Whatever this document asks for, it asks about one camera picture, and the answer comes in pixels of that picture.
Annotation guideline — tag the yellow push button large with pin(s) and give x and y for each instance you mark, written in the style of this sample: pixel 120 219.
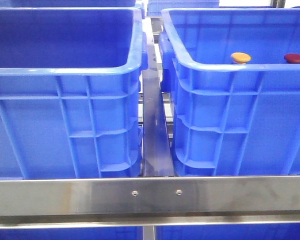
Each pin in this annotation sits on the yellow push button large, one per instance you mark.
pixel 241 58

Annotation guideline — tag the red push button large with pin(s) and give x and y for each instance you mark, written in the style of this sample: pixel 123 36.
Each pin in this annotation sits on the red push button large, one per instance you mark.
pixel 292 58

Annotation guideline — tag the blue plastic target crate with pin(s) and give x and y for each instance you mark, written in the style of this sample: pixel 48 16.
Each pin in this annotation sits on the blue plastic target crate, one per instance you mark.
pixel 233 119

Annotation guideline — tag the blue plastic source crate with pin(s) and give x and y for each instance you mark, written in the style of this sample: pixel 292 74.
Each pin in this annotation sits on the blue plastic source crate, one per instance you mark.
pixel 69 92

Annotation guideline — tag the blue crate behind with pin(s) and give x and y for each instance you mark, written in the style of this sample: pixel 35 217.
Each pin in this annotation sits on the blue crate behind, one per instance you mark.
pixel 154 7

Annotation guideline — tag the rail screw left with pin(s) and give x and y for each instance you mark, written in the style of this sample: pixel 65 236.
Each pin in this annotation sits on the rail screw left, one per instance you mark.
pixel 134 193

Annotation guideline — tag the rail screw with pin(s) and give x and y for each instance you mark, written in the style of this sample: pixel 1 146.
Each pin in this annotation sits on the rail screw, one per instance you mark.
pixel 178 192
pixel 134 193

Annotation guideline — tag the rail screw right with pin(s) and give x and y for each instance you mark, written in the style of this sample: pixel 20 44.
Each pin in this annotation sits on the rail screw right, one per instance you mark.
pixel 178 192

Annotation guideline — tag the steel front rail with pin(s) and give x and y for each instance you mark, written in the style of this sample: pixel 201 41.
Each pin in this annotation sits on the steel front rail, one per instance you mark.
pixel 108 202

